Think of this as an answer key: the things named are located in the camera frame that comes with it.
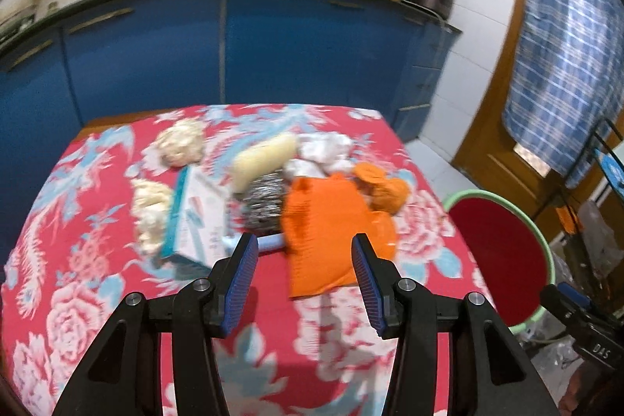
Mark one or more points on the red floral tablecloth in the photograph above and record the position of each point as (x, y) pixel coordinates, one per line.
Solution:
(92, 289)

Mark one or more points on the blue kitchen cabinets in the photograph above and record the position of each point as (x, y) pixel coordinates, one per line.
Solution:
(292, 45)

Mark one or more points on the white tissue wad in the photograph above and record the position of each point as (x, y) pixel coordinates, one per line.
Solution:
(319, 153)

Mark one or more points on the clear plastic bag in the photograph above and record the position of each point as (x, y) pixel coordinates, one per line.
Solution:
(597, 240)

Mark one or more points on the black metal rack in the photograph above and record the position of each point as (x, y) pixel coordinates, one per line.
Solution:
(592, 162)

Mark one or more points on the blue plaid cloth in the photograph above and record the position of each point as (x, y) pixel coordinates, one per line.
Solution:
(570, 55)

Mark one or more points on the cream crumpled paper ball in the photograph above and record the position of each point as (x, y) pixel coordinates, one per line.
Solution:
(151, 214)
(179, 144)

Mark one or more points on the red basin with green rim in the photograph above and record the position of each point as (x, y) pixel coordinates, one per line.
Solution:
(497, 250)

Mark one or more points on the white and blue toothpaste box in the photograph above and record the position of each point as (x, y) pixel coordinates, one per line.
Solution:
(200, 211)

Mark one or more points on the orange cloth glove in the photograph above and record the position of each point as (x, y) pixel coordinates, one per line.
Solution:
(326, 231)

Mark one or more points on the orange crumpled bag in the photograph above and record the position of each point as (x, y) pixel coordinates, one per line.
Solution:
(385, 189)

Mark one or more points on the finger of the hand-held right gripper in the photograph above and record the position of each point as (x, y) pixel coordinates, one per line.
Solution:
(575, 296)

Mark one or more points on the yellow sponge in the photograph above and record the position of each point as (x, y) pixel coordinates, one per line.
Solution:
(261, 157)

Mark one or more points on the steel wool scrubber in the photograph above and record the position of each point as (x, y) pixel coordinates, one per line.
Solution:
(263, 204)

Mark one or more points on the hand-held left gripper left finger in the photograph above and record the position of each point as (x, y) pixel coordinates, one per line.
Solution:
(241, 284)

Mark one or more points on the wooden door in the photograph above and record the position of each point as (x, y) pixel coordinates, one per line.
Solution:
(492, 114)

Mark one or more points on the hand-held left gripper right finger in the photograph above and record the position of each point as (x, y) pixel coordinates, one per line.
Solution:
(369, 284)

